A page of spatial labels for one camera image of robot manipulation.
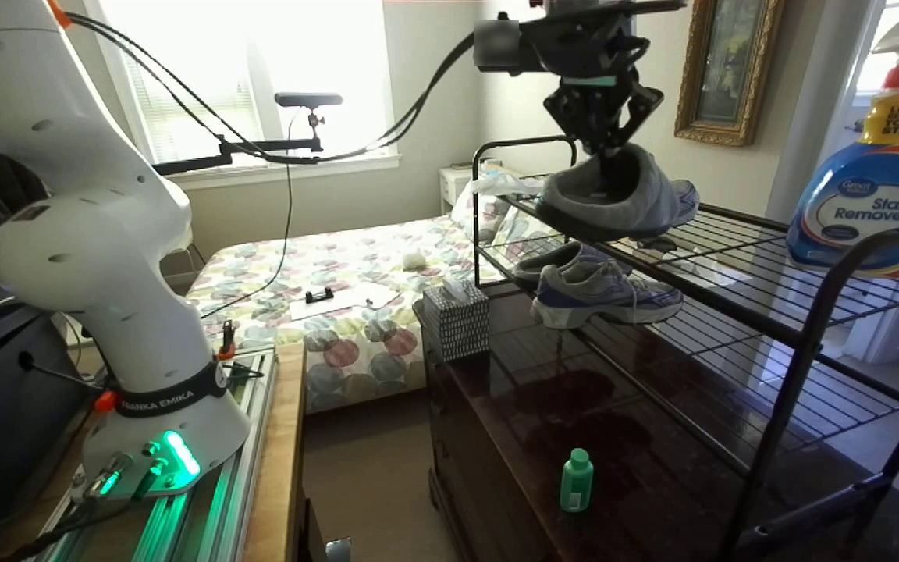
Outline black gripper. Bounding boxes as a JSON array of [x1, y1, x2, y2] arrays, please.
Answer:
[[475, 0, 684, 160]]

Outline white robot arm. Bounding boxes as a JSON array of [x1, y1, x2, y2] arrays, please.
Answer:
[[0, 0, 700, 492]]

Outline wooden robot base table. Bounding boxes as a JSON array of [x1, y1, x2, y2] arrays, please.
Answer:
[[239, 342, 307, 562]]

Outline gold framed picture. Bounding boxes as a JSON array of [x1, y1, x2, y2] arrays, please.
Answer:
[[675, 0, 783, 147]]

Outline grey blue sneaker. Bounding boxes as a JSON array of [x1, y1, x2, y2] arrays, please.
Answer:
[[530, 248, 684, 326]]

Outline patterned tissue box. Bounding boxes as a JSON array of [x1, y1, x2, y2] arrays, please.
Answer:
[[420, 278, 489, 358]]

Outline floral patterned bed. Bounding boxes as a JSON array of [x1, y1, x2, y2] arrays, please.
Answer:
[[186, 216, 533, 412]]

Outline stain remover spray bottle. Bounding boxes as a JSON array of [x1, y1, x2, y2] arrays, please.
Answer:
[[786, 22, 899, 265]]

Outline dark wooden dresser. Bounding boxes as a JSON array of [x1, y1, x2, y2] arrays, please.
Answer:
[[420, 289, 899, 562]]

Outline small green bottle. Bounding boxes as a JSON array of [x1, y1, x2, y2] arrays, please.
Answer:
[[559, 445, 594, 516]]

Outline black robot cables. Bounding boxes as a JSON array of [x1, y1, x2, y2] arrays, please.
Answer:
[[48, 0, 538, 169]]

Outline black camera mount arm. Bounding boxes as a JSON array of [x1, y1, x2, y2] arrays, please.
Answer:
[[154, 92, 343, 174]]

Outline black wire shoe rack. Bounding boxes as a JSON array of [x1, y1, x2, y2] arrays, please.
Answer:
[[469, 133, 899, 562]]

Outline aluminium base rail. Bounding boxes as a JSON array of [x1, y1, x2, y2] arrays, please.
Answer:
[[3, 350, 277, 562]]

